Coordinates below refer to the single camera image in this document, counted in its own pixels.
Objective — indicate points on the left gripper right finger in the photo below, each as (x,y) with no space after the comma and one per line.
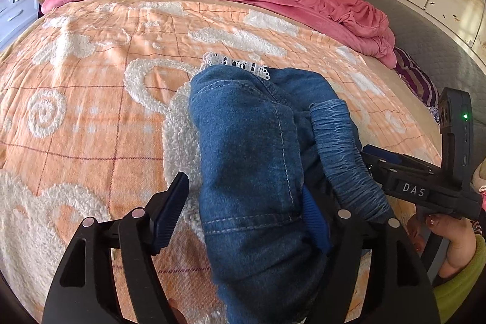
(341,244)

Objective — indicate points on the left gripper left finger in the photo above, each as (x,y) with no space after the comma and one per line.
(143,233)

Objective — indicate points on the blue denim pants lace trim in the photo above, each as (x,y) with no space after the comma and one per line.
(267,137)

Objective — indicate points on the right forearm green sleeve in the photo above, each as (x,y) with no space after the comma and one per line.
(450,295)

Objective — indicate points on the right hand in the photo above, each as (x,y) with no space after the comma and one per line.
(459,232)

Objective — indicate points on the purple striped pillow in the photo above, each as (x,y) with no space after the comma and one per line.
(417,81)

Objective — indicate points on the beige bed sheet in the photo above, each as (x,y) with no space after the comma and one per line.
(429,146)

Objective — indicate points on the orange white fleece blanket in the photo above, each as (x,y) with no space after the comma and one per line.
(94,121)

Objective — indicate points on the grey quilted headboard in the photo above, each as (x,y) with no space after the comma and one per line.
(445,62)

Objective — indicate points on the white drawer cabinet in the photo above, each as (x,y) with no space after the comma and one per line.
(15,17)

